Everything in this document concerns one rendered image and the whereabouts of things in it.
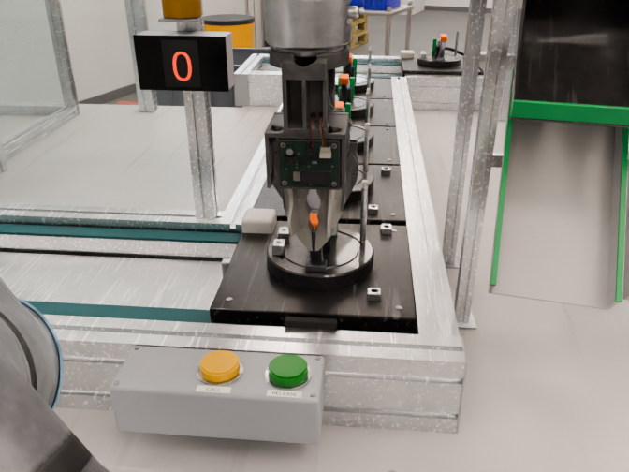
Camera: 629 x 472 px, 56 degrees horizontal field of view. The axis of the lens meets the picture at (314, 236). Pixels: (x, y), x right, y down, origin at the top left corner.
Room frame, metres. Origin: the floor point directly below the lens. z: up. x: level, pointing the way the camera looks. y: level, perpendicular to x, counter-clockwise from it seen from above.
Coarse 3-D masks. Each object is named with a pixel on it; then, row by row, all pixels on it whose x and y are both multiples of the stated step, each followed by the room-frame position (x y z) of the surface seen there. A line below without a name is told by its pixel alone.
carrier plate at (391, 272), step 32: (352, 224) 0.80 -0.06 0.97; (256, 256) 0.70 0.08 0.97; (384, 256) 0.70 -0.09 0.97; (224, 288) 0.62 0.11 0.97; (256, 288) 0.62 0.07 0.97; (288, 288) 0.62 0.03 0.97; (352, 288) 0.62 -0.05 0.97; (384, 288) 0.62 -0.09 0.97; (224, 320) 0.58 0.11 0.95; (256, 320) 0.57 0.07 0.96; (352, 320) 0.56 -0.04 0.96; (384, 320) 0.56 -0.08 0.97; (416, 320) 0.56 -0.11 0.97
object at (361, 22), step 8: (360, 16) 8.29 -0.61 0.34; (352, 24) 7.85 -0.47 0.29; (360, 24) 8.30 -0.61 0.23; (352, 32) 7.82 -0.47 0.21; (360, 32) 8.14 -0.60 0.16; (368, 32) 8.35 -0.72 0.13; (352, 40) 7.82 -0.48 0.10; (360, 40) 8.27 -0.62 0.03; (368, 40) 8.36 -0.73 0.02; (352, 48) 7.82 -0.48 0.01
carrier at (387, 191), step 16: (368, 128) 0.96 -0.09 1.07; (368, 144) 0.96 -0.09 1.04; (368, 176) 0.94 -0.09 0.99; (384, 176) 0.99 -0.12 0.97; (400, 176) 0.99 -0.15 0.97; (272, 192) 0.92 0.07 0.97; (352, 192) 0.88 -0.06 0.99; (368, 192) 0.90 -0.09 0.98; (384, 192) 0.92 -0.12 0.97; (400, 192) 0.92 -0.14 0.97; (256, 208) 0.86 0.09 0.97; (272, 208) 0.86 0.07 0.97; (352, 208) 0.86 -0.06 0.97; (384, 208) 0.86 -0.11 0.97; (400, 208) 0.86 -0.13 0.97; (368, 224) 0.82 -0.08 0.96; (400, 224) 0.81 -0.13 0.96
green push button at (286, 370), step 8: (272, 360) 0.48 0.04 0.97; (280, 360) 0.48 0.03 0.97; (288, 360) 0.48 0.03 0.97; (296, 360) 0.48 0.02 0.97; (304, 360) 0.48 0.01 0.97; (272, 368) 0.47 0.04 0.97; (280, 368) 0.47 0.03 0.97; (288, 368) 0.47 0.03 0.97; (296, 368) 0.47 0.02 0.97; (304, 368) 0.47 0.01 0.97; (272, 376) 0.46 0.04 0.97; (280, 376) 0.46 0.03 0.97; (288, 376) 0.46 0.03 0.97; (296, 376) 0.46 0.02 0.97; (304, 376) 0.46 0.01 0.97; (280, 384) 0.46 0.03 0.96; (288, 384) 0.45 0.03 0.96; (296, 384) 0.46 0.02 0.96
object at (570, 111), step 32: (544, 0) 0.79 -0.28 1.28; (576, 0) 0.78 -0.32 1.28; (608, 0) 0.77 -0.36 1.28; (544, 32) 0.73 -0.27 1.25; (576, 32) 0.72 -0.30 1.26; (608, 32) 0.71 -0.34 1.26; (544, 64) 0.67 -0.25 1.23; (576, 64) 0.67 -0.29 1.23; (608, 64) 0.66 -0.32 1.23; (512, 96) 0.63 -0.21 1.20; (544, 96) 0.62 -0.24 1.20; (576, 96) 0.62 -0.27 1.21; (608, 96) 0.61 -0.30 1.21
